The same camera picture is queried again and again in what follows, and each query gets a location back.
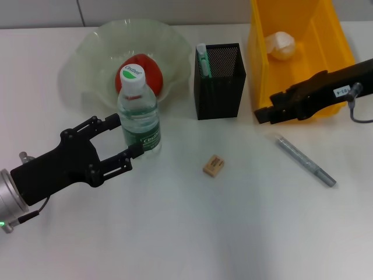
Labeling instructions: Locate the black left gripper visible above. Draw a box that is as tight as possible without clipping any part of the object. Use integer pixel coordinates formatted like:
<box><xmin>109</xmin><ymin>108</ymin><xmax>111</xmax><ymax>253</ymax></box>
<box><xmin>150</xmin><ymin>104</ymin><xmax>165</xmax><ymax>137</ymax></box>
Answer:
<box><xmin>10</xmin><ymin>113</ymin><xmax>145</xmax><ymax>207</ymax></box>

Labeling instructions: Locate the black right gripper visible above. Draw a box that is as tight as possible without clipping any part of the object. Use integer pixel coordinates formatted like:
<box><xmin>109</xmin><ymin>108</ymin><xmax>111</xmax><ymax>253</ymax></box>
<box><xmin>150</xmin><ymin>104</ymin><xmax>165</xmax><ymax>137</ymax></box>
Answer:
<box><xmin>254</xmin><ymin>58</ymin><xmax>373</xmax><ymax>125</ymax></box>

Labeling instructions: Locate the clear green-label water bottle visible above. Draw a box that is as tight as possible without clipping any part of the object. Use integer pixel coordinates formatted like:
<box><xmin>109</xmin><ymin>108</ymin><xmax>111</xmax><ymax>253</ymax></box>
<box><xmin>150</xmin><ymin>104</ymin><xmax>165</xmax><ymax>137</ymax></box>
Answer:
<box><xmin>117</xmin><ymin>63</ymin><xmax>163</xmax><ymax>160</ymax></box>

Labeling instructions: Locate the grey marker pen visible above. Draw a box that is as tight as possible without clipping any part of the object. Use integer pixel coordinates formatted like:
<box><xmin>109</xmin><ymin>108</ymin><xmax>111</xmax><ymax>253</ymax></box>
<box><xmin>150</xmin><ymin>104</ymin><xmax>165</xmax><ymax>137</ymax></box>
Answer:
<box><xmin>266</xmin><ymin>132</ymin><xmax>337</xmax><ymax>187</ymax></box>

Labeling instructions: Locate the white paper ball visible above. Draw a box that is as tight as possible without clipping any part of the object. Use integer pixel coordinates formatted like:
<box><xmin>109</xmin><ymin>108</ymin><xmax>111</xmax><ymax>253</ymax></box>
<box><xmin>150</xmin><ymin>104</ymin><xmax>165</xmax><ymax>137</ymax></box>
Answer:
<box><xmin>263</xmin><ymin>31</ymin><xmax>297</xmax><ymax>61</ymax></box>

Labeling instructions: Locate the red orange fruit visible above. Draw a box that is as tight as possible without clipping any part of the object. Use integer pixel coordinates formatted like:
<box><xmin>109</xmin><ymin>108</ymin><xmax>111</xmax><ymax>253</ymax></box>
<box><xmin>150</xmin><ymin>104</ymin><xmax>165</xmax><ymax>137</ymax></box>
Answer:
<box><xmin>115</xmin><ymin>53</ymin><xmax>164</xmax><ymax>99</ymax></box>

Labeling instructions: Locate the mint green utility knife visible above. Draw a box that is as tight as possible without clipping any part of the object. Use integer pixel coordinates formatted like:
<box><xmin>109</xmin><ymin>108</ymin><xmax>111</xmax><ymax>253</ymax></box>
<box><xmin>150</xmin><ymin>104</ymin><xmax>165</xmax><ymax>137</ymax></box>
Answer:
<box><xmin>195</xmin><ymin>43</ymin><xmax>215</xmax><ymax>88</ymax></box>

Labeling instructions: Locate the tan rubber eraser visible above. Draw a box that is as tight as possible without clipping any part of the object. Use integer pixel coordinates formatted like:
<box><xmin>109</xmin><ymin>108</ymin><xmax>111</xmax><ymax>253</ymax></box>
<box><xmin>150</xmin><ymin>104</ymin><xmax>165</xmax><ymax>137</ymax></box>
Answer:
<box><xmin>202</xmin><ymin>153</ymin><xmax>227</xmax><ymax>178</ymax></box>

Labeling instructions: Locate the black mesh pen holder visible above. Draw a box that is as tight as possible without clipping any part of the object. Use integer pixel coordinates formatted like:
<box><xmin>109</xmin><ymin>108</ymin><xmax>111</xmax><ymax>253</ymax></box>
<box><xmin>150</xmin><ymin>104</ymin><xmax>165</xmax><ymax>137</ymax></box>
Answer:
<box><xmin>193</xmin><ymin>43</ymin><xmax>247</xmax><ymax>121</ymax></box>

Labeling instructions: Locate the pale green glass fruit plate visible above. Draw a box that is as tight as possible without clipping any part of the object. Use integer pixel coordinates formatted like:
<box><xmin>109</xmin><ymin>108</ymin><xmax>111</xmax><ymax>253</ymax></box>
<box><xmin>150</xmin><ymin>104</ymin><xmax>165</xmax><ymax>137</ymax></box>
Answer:
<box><xmin>58</xmin><ymin>17</ymin><xmax>192</xmax><ymax>114</ymax></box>

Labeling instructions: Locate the yellow plastic storage bin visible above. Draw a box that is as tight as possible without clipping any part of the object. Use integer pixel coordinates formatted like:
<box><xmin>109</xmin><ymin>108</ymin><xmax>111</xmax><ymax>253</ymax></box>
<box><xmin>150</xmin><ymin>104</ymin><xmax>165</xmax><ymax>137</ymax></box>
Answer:
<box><xmin>247</xmin><ymin>0</ymin><xmax>356</xmax><ymax>123</ymax></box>

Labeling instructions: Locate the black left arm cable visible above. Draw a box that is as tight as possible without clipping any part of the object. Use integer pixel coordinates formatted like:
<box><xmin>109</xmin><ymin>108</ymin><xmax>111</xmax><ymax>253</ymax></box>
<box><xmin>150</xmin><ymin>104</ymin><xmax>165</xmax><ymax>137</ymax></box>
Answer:
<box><xmin>0</xmin><ymin>151</ymin><xmax>50</xmax><ymax>234</ymax></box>

